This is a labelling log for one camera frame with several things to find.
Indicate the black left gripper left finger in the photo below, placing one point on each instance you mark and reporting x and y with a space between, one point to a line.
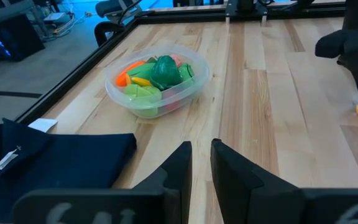
180 174

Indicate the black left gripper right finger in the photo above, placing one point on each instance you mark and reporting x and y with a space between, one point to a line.
241 193

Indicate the red toy strawberry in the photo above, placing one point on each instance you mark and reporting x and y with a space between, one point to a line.
171 104

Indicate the light green toy lettuce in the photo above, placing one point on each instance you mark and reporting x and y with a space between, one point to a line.
141 93

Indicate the yellow orange toy chili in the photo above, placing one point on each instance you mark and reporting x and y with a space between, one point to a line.
141 81

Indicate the green toy pea pod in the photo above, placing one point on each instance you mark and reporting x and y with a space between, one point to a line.
186 71

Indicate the dark green toy pepper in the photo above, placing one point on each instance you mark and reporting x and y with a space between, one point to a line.
165 72

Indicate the orange toy carrot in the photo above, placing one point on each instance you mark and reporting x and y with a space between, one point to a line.
123 77

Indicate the small pink toy radish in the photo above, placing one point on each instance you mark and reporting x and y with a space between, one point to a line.
176 59

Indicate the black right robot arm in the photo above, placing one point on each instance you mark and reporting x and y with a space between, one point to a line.
247 6

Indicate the clear plastic tupperware container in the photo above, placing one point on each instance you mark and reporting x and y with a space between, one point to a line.
194 90

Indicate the dark navy folded cloth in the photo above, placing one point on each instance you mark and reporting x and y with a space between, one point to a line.
73 161

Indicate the white paper label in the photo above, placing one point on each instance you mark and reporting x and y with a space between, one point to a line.
43 124

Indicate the office chair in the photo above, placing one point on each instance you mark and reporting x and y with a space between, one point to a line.
107 7

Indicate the white box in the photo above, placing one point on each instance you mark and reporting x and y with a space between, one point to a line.
54 16

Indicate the black computer tower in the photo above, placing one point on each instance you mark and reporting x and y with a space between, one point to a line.
14 40

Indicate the grey table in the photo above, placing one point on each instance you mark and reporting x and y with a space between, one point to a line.
5 11

